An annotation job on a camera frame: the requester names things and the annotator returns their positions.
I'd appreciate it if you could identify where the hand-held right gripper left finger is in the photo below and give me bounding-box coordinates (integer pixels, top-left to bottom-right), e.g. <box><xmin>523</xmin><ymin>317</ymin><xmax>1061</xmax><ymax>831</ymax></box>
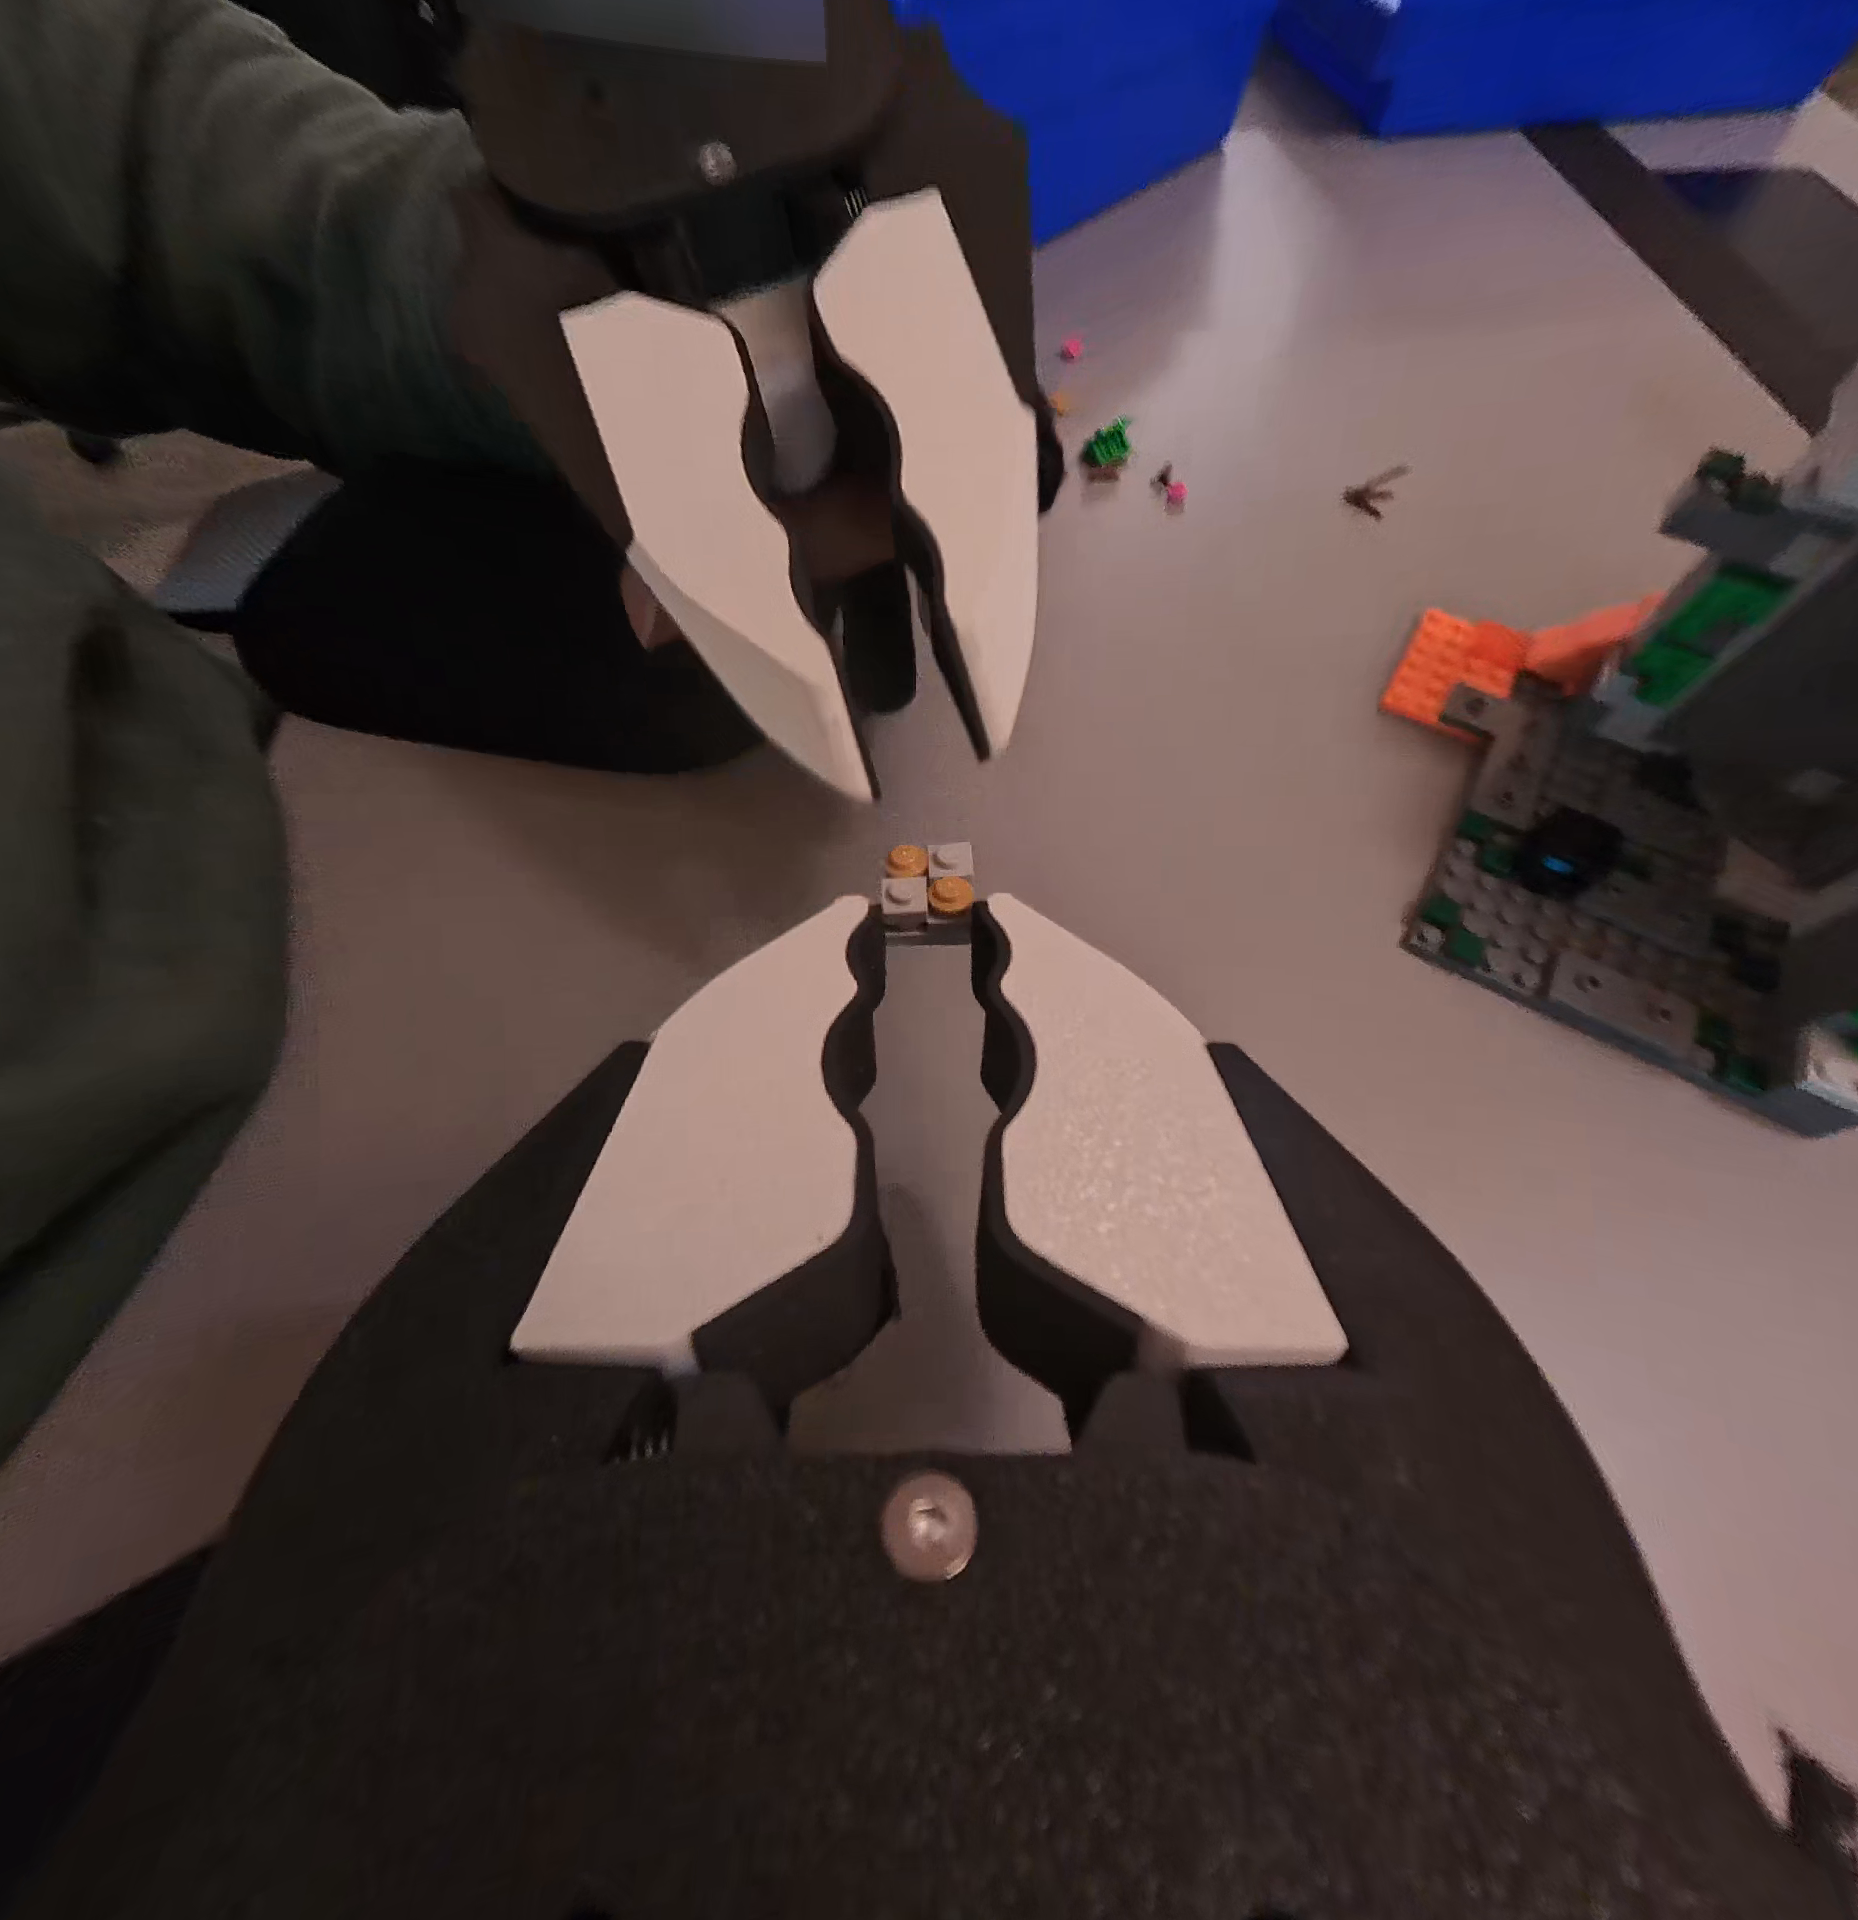
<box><xmin>508</xmin><ymin>897</ymin><xmax>894</xmax><ymax>1426</ymax></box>

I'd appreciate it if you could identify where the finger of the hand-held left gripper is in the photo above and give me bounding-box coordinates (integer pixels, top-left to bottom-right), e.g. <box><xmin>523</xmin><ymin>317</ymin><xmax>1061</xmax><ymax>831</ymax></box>
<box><xmin>809</xmin><ymin>187</ymin><xmax>1043</xmax><ymax>761</ymax></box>
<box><xmin>557</xmin><ymin>290</ymin><xmax>880</xmax><ymax>803</ymax></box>

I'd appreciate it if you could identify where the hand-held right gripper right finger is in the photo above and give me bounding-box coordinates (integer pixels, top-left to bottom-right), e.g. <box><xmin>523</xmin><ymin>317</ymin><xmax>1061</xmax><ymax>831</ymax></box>
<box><xmin>977</xmin><ymin>896</ymin><xmax>1348</xmax><ymax>1434</ymax></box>

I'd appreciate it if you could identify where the small grey tan brick assembly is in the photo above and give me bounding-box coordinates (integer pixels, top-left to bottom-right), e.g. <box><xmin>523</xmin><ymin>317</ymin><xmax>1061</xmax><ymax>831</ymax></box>
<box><xmin>879</xmin><ymin>841</ymin><xmax>981</xmax><ymax>946</ymax></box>

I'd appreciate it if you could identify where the person's left forearm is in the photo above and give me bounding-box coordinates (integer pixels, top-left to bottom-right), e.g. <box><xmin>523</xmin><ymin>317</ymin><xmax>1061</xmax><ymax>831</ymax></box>
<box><xmin>0</xmin><ymin>0</ymin><xmax>570</xmax><ymax>469</ymax></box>

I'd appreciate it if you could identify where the grey mesh office chair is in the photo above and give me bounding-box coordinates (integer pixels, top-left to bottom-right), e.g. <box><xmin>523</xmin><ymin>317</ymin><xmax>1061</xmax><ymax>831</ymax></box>
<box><xmin>157</xmin><ymin>477</ymin><xmax>334</xmax><ymax>619</ymax></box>

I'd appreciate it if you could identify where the toy brick castle model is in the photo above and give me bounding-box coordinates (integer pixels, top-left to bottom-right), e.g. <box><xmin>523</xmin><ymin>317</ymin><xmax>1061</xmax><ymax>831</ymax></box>
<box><xmin>1378</xmin><ymin>322</ymin><xmax>1858</xmax><ymax>1141</ymax></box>

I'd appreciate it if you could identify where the person's green sweatshirt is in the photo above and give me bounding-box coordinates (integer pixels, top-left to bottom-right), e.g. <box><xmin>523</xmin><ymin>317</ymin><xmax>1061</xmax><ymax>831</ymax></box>
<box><xmin>0</xmin><ymin>450</ymin><xmax>293</xmax><ymax>1502</ymax></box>

